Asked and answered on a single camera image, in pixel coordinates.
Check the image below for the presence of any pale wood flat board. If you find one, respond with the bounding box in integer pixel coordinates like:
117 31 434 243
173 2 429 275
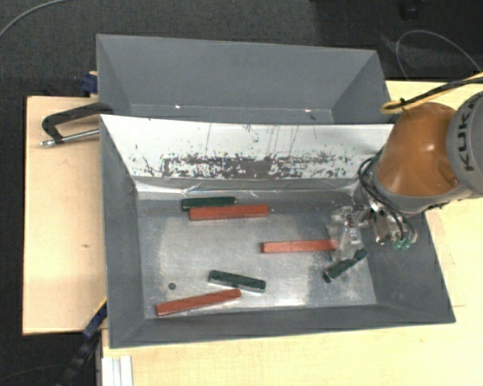
23 96 108 335

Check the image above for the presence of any grey metal bin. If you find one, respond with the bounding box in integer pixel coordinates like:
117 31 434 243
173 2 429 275
95 33 456 349

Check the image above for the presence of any red-brown flat block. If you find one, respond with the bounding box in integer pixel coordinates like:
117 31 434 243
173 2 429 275
155 288 243 318
188 203 270 222
260 239 341 255

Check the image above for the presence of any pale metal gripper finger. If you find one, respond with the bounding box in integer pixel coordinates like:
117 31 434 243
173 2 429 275
326 208 359 239
336 226 364 261

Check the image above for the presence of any dark green flat block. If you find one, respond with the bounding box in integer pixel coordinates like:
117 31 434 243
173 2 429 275
180 195 237 212
322 248 369 284
207 269 267 294

